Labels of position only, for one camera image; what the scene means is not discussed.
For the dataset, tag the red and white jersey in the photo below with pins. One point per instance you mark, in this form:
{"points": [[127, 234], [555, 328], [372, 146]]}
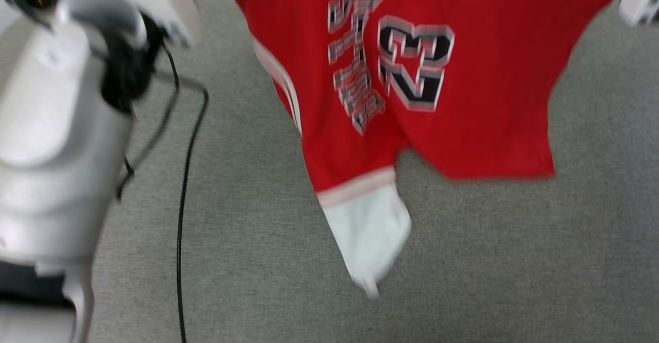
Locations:
{"points": [[489, 101]]}

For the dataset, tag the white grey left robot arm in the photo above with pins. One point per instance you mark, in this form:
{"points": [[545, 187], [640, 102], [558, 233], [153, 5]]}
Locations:
{"points": [[51, 152]]}

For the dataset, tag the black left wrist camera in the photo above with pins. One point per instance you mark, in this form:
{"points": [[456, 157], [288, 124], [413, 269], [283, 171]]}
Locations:
{"points": [[128, 70]]}

